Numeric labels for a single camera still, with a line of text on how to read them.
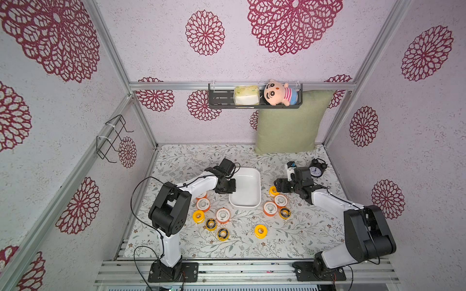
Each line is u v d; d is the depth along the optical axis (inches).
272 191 38.1
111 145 30.4
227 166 30.0
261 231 33.0
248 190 41.4
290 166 32.8
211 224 34.2
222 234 33.0
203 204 36.4
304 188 27.2
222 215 35.0
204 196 37.3
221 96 35.5
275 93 33.5
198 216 35.0
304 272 28.9
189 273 29.3
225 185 32.0
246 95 35.4
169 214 19.4
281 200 37.1
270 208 36.0
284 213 35.5
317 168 39.4
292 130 40.2
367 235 17.5
